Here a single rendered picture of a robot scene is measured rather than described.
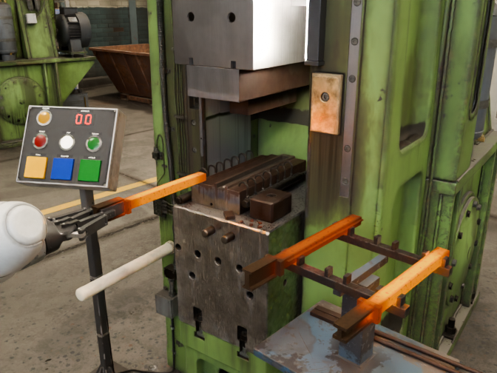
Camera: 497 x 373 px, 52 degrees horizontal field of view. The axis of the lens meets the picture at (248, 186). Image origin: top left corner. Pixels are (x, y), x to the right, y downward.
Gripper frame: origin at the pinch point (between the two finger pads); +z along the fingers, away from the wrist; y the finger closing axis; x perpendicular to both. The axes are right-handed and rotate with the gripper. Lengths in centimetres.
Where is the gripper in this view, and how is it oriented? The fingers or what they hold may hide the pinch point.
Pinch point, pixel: (109, 209)
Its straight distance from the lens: 130.5
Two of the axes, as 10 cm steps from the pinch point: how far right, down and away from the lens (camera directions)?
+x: -0.1, -9.4, -3.5
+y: 8.1, 2.0, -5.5
